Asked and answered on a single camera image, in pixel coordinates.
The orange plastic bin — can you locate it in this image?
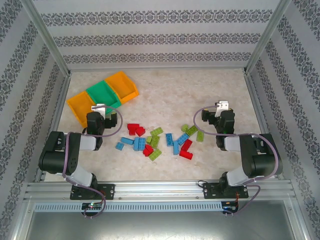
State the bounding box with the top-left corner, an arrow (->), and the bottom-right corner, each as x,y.
66,90 -> 101,128
104,70 -> 140,105

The green plastic bin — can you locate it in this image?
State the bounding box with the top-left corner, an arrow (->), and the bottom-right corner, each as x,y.
85,79 -> 121,116

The small green circuit board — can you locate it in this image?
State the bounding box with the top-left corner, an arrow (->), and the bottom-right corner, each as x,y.
222,201 -> 240,213
81,201 -> 104,210

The grey metal panel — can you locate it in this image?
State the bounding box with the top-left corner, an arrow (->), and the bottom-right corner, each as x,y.
24,211 -> 301,240

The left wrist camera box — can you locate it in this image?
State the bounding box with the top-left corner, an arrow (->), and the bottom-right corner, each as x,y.
91,103 -> 108,116

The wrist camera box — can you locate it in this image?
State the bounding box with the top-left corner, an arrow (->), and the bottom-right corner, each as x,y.
215,99 -> 230,118
91,103 -> 108,116

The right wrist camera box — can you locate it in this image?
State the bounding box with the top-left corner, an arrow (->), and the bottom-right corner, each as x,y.
215,99 -> 230,118

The aluminium side rail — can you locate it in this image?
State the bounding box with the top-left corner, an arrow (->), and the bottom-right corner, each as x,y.
244,72 -> 286,180
33,74 -> 72,183

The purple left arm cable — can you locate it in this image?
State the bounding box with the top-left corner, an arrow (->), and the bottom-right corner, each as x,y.
61,104 -> 124,219

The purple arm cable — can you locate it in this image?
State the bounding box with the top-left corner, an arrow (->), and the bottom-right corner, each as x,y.
194,105 -> 280,216
61,104 -> 124,219

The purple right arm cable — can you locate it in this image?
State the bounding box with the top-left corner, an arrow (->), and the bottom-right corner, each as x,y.
194,105 -> 280,216

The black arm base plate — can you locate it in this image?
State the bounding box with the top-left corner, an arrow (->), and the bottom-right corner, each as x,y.
69,183 -> 116,201
202,182 -> 250,200

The aluminium mounting rail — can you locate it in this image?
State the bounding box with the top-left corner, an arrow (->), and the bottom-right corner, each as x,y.
23,181 -> 295,202

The grey slotted cable duct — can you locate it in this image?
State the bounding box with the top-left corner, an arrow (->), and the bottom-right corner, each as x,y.
33,201 -> 224,213

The aluminium frame post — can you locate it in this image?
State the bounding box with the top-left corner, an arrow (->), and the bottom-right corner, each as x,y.
19,0 -> 73,77
243,0 -> 293,75

